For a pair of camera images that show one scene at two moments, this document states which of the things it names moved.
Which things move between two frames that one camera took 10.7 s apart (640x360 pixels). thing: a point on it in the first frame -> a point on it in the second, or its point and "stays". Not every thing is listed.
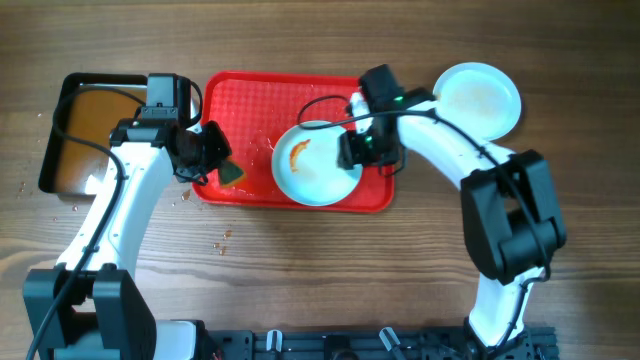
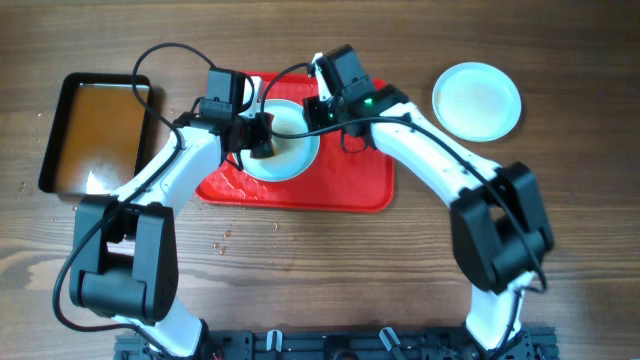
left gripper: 219,151 -> 260,123
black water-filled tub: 68,167 stays
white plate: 306,167 -> 292,157
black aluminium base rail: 377,345 stays
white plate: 481,98 stays
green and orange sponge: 230,172 -> 265,151
